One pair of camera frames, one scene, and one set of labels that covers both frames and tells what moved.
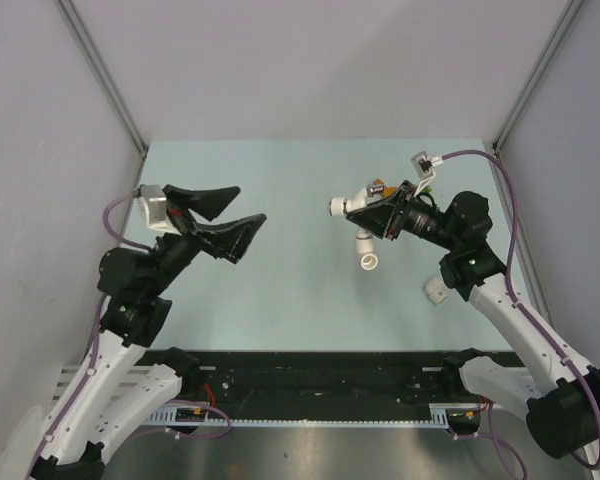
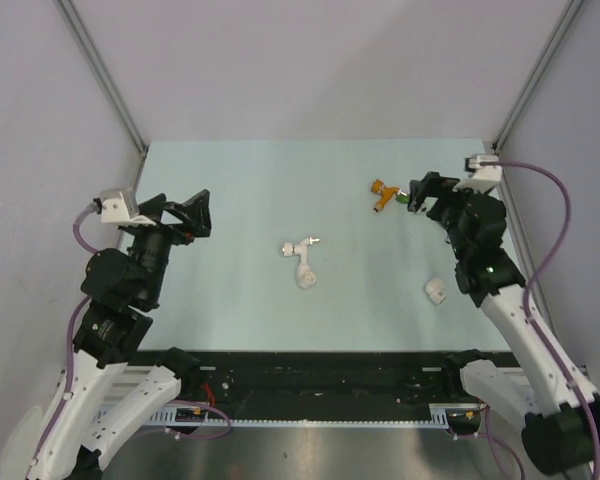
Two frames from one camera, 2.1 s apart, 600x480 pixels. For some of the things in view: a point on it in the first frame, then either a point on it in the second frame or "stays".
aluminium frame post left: (104, 73) stays
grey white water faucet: (339, 206) to (301, 248)
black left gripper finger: (375, 216) to (418, 193)
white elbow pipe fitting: (364, 247) to (306, 278)
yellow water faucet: (387, 190) stays
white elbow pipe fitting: (435, 289) stays
